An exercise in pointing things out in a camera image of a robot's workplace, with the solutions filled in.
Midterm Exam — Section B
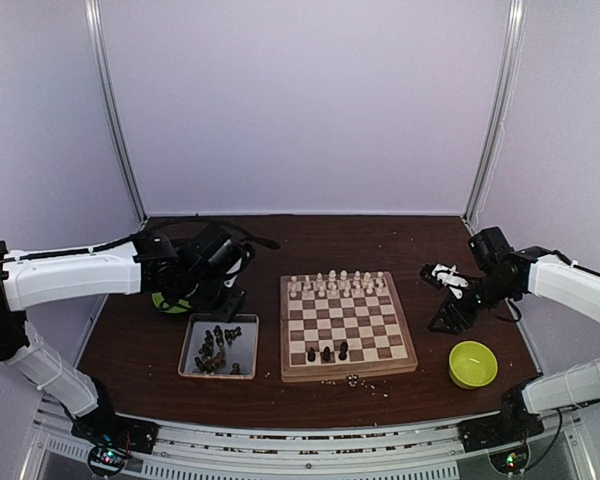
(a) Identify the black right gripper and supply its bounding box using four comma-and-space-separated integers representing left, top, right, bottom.
427, 272, 516, 336

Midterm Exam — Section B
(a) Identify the left aluminium post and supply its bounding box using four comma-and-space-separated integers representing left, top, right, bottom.
84, 0, 148, 225

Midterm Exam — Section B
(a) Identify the aluminium front rail frame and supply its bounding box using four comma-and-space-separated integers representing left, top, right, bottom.
19, 392, 596, 480

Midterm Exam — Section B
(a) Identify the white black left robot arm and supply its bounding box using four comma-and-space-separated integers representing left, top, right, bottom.
0, 224, 254, 444

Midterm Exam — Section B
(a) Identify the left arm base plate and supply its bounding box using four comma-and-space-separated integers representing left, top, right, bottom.
66, 412, 159, 456

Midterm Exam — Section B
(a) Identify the green plate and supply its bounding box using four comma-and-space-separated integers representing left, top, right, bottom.
151, 293, 192, 315

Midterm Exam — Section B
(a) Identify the wooden chess board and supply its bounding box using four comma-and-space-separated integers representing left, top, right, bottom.
280, 270, 419, 383

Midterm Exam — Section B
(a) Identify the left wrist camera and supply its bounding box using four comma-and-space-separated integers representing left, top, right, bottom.
223, 242, 255, 288

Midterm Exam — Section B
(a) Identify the green bowl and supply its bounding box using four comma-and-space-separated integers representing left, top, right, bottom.
448, 341, 499, 390

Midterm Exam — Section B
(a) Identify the metal tray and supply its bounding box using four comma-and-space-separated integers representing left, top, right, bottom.
178, 314, 259, 380

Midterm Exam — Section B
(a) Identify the pile of dark chess pieces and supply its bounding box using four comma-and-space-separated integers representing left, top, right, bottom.
194, 325, 242, 374

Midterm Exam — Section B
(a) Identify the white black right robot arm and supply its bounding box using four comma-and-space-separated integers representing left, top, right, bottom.
420, 226, 600, 442

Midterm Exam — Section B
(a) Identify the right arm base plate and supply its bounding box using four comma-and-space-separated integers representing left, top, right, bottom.
457, 412, 544, 452

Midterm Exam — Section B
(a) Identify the right aluminium post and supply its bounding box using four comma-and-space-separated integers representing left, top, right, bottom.
463, 0, 527, 231

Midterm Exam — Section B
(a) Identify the white chess rook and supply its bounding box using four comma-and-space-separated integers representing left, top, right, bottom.
289, 276, 298, 296

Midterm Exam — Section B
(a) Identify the aluminium post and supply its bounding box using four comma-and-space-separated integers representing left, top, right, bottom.
463, 0, 527, 231
84, 0, 148, 225

